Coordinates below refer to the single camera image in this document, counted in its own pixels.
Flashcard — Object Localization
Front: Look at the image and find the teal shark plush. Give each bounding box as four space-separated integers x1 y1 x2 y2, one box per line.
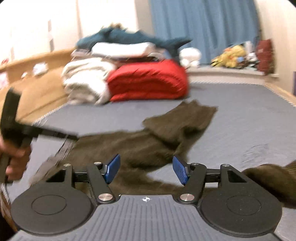
76 27 192 58

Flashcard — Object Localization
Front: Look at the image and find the wooden bed frame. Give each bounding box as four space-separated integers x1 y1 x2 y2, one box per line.
1 48 74 122

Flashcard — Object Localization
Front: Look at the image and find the grey quilted mattress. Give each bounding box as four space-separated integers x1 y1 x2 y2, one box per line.
4 82 296 241

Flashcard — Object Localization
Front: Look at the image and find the blue curtain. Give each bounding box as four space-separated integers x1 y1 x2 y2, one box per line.
149 0 260 64

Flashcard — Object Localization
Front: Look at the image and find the person's left hand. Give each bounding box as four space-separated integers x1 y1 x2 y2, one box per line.
1 137 32 181

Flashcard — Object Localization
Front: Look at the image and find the white pillow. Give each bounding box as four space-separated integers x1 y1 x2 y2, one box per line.
91 42 164 58

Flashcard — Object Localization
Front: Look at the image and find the white folded blanket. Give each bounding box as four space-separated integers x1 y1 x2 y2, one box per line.
61 57 117 105

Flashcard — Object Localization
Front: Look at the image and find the red folded comforter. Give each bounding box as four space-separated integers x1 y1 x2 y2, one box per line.
107 60 189 102

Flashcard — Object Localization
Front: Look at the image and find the dark red cushion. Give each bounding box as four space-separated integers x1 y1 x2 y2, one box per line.
255 39 274 75

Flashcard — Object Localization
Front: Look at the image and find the yellow plush toy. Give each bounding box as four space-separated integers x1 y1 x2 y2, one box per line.
211 45 246 68

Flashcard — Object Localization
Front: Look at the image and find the white plush toy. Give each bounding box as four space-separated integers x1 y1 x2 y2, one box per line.
179 47 202 69

